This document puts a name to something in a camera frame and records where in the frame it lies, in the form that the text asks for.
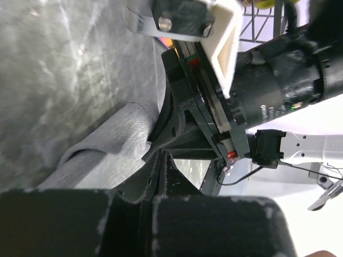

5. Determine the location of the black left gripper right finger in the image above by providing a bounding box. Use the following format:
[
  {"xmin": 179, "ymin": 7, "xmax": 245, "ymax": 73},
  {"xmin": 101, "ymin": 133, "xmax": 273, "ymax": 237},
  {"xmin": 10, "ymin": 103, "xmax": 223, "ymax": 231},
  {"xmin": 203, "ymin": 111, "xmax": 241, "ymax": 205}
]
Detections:
[{"xmin": 150, "ymin": 152, "xmax": 206, "ymax": 256}]

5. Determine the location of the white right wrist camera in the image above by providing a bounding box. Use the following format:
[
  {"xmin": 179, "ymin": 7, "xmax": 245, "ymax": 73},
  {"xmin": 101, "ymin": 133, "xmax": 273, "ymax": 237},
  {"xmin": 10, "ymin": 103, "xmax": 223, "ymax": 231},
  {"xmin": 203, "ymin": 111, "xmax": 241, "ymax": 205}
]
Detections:
[{"xmin": 124, "ymin": 1, "xmax": 243, "ymax": 99}]

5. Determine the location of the grey cloth napkin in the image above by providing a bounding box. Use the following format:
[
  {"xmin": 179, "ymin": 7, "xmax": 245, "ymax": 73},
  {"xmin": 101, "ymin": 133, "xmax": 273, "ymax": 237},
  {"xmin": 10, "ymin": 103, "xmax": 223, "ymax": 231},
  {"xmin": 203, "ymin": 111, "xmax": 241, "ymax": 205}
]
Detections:
[{"xmin": 38, "ymin": 102, "xmax": 159, "ymax": 190}]

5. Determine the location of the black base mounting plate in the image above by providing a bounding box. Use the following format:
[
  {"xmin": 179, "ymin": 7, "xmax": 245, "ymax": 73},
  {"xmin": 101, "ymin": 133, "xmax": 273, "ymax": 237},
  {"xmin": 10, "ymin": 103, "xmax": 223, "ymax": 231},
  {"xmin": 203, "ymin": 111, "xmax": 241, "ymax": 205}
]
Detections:
[{"xmin": 200, "ymin": 158, "xmax": 227, "ymax": 196}]

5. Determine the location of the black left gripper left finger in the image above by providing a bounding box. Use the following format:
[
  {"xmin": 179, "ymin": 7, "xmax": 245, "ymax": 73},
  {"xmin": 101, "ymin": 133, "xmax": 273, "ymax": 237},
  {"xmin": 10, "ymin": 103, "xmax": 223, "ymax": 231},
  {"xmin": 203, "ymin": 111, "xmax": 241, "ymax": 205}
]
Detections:
[{"xmin": 103, "ymin": 150, "xmax": 162, "ymax": 256}]

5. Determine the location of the black wire dish rack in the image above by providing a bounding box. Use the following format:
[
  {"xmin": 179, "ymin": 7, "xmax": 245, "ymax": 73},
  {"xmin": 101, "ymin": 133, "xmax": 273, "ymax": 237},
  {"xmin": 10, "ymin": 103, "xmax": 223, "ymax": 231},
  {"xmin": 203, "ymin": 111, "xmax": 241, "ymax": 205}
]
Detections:
[{"xmin": 240, "ymin": 1, "xmax": 288, "ymax": 43}]

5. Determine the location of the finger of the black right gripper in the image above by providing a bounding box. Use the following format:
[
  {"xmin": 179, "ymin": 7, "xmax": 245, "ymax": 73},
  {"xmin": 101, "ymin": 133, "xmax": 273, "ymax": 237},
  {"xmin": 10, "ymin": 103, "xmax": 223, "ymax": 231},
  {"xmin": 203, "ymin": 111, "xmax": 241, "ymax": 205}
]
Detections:
[{"xmin": 142, "ymin": 88, "xmax": 184, "ymax": 161}]

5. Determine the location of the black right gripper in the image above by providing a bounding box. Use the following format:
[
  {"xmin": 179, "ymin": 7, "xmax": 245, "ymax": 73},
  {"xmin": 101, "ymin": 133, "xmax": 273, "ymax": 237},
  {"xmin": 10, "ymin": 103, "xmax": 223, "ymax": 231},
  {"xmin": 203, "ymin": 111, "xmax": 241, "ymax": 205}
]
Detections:
[{"xmin": 162, "ymin": 22, "xmax": 342, "ymax": 165}]

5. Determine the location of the iridescent purple knife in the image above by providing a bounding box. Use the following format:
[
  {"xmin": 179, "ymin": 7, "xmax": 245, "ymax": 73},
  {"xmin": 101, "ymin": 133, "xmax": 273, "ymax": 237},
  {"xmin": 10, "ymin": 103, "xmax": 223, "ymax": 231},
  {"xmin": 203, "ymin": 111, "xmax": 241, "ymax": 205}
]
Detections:
[{"xmin": 157, "ymin": 37, "xmax": 175, "ymax": 50}]

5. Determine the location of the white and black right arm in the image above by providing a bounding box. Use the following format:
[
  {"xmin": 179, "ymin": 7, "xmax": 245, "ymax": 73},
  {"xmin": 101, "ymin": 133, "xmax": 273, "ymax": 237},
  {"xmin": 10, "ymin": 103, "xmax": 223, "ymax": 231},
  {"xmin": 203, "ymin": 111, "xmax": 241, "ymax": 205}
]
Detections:
[{"xmin": 150, "ymin": 20, "xmax": 342, "ymax": 168}]

